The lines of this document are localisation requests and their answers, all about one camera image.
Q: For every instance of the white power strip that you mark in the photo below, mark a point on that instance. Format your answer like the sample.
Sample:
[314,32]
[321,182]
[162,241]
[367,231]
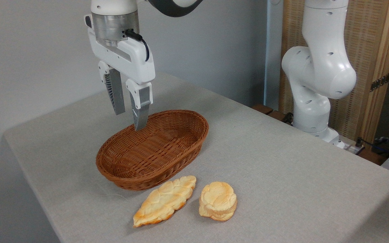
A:
[351,147]

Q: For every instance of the brown oval wicker basket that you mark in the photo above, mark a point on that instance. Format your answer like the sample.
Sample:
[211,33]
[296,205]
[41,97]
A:
[154,152]

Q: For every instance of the long leaf-shaped bread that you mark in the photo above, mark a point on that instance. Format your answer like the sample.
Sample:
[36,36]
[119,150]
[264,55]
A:
[164,200]

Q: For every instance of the round bread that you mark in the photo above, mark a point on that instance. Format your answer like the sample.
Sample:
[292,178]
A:
[218,200]

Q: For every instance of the metal screen hinge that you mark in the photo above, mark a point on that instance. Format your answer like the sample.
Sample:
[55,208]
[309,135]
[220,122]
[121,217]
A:
[380,82]

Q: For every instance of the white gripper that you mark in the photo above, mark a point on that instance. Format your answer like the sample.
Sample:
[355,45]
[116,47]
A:
[130,59]

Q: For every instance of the white vertical wall trim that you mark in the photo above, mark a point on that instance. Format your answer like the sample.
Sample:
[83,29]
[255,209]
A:
[273,50]

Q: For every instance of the grey tablecloth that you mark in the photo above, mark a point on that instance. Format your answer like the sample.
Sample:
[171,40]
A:
[282,185]

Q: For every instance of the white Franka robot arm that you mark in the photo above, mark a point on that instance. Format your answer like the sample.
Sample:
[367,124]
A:
[316,67]

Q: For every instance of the wooden woven folding screen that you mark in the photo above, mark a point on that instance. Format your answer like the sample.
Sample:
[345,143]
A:
[366,40]

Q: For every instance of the brown wooden block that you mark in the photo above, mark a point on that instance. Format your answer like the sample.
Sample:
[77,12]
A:
[262,108]

